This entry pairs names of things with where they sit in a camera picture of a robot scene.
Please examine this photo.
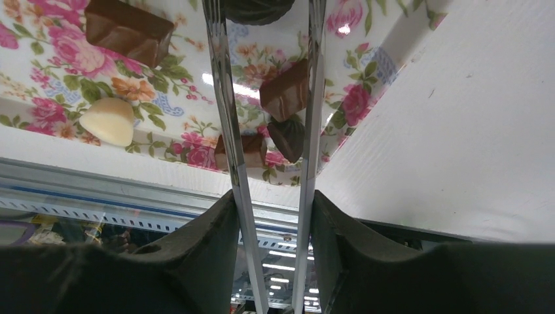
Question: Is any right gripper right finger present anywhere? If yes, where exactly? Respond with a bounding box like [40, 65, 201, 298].
[311, 192, 554, 313]

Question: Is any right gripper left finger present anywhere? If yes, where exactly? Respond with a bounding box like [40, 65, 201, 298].
[1, 192, 239, 313]

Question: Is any brown rectangular chocolate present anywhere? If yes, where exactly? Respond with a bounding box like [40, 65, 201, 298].
[84, 0, 175, 67]

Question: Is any dark oval chocolate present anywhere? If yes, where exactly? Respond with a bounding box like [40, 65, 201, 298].
[224, 0, 295, 26]

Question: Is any brown chocolate tray corner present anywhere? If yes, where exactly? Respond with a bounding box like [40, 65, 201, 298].
[215, 133, 268, 170]

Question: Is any white heart chocolate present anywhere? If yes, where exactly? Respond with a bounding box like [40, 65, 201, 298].
[79, 97, 134, 147]

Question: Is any brown chocolate lower right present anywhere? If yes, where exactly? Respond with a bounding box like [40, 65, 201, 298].
[259, 59, 308, 122]

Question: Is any floral tray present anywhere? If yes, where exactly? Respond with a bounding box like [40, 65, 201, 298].
[1, 1, 451, 170]

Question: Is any aluminium frame rail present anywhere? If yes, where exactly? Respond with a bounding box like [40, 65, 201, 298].
[0, 158, 322, 314]

